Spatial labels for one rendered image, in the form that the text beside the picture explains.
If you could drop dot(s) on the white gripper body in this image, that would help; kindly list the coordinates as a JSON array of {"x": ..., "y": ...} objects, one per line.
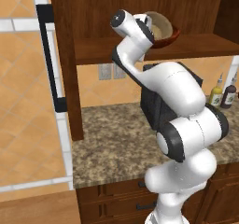
[{"x": 143, "y": 18}]

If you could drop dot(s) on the grey wall outlet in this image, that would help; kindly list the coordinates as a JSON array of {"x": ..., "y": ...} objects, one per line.
[
  {"x": 105, "y": 72},
  {"x": 118, "y": 72}
]

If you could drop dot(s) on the yellow squeeze bottle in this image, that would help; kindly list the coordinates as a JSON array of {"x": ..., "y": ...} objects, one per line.
[{"x": 215, "y": 96}]

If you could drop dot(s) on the deep wooden drawer front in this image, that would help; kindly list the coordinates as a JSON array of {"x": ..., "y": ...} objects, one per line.
[{"x": 119, "y": 206}]

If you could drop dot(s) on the wooden base cupboard door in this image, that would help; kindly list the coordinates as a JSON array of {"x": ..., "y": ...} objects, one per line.
[{"x": 222, "y": 199}]

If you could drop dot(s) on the open wooden wall cabinet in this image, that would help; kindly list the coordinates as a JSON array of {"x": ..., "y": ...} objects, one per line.
[{"x": 93, "y": 19}]

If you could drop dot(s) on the large red-brown bowl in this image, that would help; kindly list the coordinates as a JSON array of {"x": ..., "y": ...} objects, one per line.
[{"x": 170, "y": 38}]

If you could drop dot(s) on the black toaster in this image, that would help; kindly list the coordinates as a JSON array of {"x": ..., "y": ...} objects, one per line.
[{"x": 153, "y": 109}]

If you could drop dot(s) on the shallow wooden drawer front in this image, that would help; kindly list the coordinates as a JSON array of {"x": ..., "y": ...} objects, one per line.
[{"x": 121, "y": 187}]

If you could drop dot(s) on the dark brown sauce bottle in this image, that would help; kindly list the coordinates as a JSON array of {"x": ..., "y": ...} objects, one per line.
[{"x": 229, "y": 96}]

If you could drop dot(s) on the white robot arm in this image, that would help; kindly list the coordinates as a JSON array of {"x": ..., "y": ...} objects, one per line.
[{"x": 183, "y": 87}]

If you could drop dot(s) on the small beige bowl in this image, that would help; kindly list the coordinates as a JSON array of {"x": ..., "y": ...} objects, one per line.
[{"x": 160, "y": 27}]

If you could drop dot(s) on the white framed glass cabinet door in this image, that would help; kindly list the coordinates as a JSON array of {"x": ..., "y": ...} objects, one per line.
[{"x": 25, "y": 78}]

